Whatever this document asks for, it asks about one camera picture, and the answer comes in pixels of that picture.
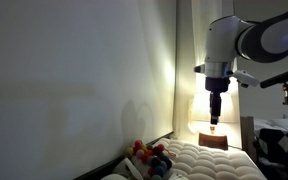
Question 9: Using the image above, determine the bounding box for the large white tufted cushion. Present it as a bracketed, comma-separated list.
[130, 137, 268, 180]

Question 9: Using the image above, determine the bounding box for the brown wooden bed post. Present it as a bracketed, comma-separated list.
[239, 115, 256, 164]

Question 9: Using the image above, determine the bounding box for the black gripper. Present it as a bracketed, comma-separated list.
[204, 76, 231, 125]

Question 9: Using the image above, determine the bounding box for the white curtain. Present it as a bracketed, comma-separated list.
[172, 0, 242, 148]

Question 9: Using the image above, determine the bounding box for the white shade table lamp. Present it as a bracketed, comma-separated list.
[187, 91, 239, 152]

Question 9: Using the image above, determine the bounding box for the colorful felt ball garland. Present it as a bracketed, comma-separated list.
[112, 139, 179, 180]

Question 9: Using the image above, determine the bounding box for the dark quilt with white diamonds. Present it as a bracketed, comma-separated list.
[257, 128, 288, 173]

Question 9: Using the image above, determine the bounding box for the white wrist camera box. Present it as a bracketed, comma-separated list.
[232, 68, 261, 89]

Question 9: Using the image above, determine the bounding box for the black bench back rail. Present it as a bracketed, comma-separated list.
[73, 131, 176, 180]

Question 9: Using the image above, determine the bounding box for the black stereo camera bar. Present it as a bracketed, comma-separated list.
[259, 65, 288, 90]

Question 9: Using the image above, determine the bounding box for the white bed sheet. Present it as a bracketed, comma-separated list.
[253, 118, 288, 133]

